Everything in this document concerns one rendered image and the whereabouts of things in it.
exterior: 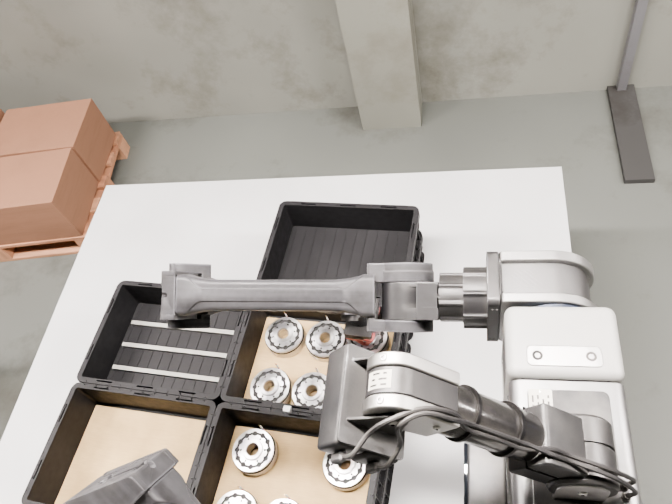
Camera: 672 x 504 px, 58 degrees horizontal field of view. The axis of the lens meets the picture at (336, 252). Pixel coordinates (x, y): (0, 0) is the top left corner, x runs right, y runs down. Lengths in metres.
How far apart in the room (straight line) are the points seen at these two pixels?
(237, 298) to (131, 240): 1.30
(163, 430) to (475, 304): 1.00
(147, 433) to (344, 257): 0.69
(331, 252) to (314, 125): 1.66
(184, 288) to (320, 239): 0.87
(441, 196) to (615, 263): 0.98
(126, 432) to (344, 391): 1.19
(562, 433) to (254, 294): 0.49
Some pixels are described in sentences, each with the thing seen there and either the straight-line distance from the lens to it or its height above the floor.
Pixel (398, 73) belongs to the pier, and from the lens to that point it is 2.96.
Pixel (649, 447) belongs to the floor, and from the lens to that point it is 2.40.
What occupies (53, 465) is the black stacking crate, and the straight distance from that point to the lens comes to 1.69.
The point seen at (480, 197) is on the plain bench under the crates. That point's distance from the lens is 1.96.
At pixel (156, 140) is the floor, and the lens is 3.63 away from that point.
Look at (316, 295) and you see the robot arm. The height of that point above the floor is 1.47.
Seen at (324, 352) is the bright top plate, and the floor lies 0.86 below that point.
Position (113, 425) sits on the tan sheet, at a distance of 1.72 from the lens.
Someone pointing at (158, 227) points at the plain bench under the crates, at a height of 0.70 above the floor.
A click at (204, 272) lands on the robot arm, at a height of 1.41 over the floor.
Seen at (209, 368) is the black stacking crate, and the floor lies 0.83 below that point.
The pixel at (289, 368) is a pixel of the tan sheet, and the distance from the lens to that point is 1.59.
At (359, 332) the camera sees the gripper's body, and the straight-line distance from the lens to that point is 1.40.
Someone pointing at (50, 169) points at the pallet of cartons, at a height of 0.39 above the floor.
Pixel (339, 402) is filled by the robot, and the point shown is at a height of 1.73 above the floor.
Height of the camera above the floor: 2.23
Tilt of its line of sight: 54 degrees down
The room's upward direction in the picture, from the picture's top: 19 degrees counter-clockwise
